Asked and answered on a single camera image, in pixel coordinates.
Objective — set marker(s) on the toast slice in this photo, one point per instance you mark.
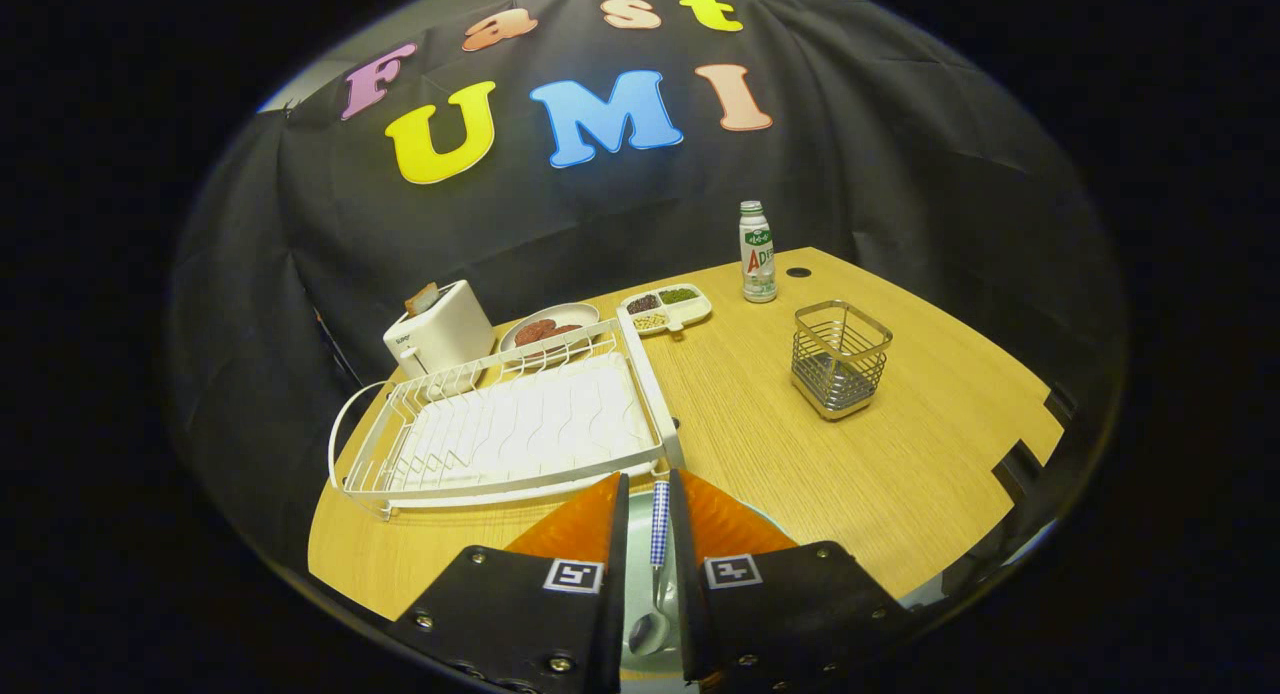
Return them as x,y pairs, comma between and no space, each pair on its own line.
422,299

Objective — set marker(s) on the white divided snack tray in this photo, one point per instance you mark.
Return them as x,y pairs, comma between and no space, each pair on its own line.
700,309

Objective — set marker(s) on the small white plate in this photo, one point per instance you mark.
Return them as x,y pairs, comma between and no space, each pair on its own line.
578,312

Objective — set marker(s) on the black backdrop cloth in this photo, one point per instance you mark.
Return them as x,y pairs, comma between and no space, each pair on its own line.
900,174

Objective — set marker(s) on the small red meat patty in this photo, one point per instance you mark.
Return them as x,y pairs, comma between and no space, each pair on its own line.
567,329

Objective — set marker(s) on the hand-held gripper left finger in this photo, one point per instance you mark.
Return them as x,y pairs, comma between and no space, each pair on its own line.
612,574

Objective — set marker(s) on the white toaster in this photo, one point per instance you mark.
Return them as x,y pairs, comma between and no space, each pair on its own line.
445,334

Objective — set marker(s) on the white drink bottle green label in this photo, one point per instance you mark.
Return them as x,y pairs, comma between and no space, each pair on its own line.
758,264

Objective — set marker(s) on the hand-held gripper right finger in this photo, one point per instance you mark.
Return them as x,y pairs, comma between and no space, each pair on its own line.
685,574

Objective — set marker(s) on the light green plate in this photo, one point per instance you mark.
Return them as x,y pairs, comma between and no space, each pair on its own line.
640,594

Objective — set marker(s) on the large red meat patty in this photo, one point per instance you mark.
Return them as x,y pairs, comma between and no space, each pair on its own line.
535,331

